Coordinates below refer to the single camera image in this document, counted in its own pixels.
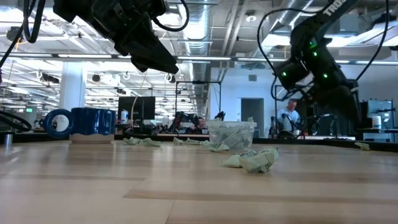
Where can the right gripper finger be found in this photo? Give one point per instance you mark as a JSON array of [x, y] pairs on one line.
[[345, 104]]

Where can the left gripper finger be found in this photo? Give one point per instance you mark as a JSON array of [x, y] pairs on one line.
[[139, 66], [155, 53]]

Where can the green paper wrapper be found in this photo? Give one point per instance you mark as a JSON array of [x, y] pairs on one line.
[[250, 119], [231, 160], [191, 141], [151, 142], [178, 141], [236, 137], [259, 160], [132, 140], [214, 146], [362, 145]]

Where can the clear plastic round bin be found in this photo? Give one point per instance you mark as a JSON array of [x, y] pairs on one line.
[[217, 127]]

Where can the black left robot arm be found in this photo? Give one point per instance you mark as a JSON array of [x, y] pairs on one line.
[[71, 7]]

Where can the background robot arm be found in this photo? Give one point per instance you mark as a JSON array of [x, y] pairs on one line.
[[183, 119], [323, 117]]

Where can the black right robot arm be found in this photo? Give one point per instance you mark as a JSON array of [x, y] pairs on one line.
[[329, 12]]

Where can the white canister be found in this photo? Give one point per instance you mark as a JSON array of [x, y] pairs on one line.
[[377, 122], [124, 116]]

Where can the black monitor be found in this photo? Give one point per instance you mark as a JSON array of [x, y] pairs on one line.
[[136, 107]]

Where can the person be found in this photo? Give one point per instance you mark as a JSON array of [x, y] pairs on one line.
[[289, 116]]

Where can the white column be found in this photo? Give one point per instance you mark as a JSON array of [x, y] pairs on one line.
[[73, 84]]

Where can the dark blue ceramic mug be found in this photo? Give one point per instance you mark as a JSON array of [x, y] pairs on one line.
[[93, 121]]

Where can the grey door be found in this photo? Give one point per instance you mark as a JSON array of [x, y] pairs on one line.
[[252, 113]]

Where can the green exit sign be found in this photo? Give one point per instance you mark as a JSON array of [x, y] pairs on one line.
[[29, 109]]

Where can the silver ventilation duct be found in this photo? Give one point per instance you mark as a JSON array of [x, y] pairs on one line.
[[199, 40]]

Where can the thin black frame stand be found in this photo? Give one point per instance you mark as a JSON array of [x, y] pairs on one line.
[[199, 82]]

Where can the black aluminium table frame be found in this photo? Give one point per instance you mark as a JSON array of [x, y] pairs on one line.
[[37, 137]]

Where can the silver post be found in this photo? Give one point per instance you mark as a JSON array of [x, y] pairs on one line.
[[8, 140]]

